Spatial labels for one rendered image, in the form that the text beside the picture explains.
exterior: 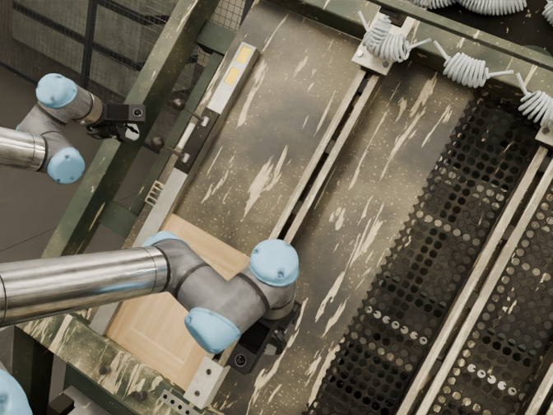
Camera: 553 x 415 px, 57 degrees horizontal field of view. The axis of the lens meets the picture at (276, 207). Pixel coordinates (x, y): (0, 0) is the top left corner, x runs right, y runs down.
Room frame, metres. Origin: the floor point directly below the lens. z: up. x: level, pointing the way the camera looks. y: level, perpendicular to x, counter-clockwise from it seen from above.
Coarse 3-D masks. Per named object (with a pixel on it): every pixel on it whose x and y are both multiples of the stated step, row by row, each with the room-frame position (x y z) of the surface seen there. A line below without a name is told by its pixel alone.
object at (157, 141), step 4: (156, 136) 1.27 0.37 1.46; (152, 140) 1.25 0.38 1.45; (156, 140) 1.25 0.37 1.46; (160, 140) 1.26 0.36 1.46; (164, 140) 1.28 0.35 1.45; (152, 144) 1.25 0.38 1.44; (156, 144) 1.25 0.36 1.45; (160, 144) 1.25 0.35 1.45; (164, 144) 1.27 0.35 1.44; (156, 148) 1.25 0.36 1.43; (160, 148) 1.26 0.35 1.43; (168, 148) 1.28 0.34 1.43; (172, 152) 1.29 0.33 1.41; (176, 152) 1.30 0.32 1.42; (180, 156) 1.31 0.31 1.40; (184, 156) 1.32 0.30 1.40; (188, 156) 1.32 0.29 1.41; (184, 160) 1.31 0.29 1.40; (188, 160) 1.32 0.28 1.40
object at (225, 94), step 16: (240, 48) 1.51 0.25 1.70; (256, 48) 1.51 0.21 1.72; (240, 64) 1.48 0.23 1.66; (224, 80) 1.46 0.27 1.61; (240, 80) 1.47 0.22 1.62; (224, 96) 1.43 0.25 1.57; (224, 112) 1.42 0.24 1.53; (208, 144) 1.38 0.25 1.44; (176, 176) 1.30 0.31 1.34; (192, 176) 1.33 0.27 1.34; (176, 192) 1.28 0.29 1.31; (160, 208) 1.25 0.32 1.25; (144, 224) 1.23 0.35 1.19; (160, 224) 1.23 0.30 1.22; (144, 240) 1.20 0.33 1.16; (112, 304) 1.10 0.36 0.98; (96, 320) 1.08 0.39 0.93; (112, 320) 1.09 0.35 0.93
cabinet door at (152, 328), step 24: (192, 240) 1.21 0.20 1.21; (216, 240) 1.21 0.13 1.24; (216, 264) 1.17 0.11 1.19; (240, 264) 1.17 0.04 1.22; (120, 312) 1.10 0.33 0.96; (144, 312) 1.10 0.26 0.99; (168, 312) 1.10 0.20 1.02; (120, 336) 1.06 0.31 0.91; (144, 336) 1.06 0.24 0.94; (168, 336) 1.06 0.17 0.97; (144, 360) 1.02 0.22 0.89; (168, 360) 1.02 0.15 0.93; (192, 360) 1.02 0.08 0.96
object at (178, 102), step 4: (172, 100) 1.32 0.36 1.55; (176, 100) 1.31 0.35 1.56; (180, 100) 1.32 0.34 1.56; (172, 104) 1.31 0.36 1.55; (176, 104) 1.31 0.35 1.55; (180, 104) 1.31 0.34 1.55; (184, 104) 1.32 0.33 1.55; (176, 108) 1.31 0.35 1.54; (180, 108) 1.31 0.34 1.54; (184, 108) 1.33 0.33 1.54; (188, 112) 1.34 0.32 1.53; (192, 112) 1.35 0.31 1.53; (196, 116) 1.36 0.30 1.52; (200, 116) 1.37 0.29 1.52; (204, 120) 1.37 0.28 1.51; (208, 120) 1.38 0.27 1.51; (204, 124) 1.37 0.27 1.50
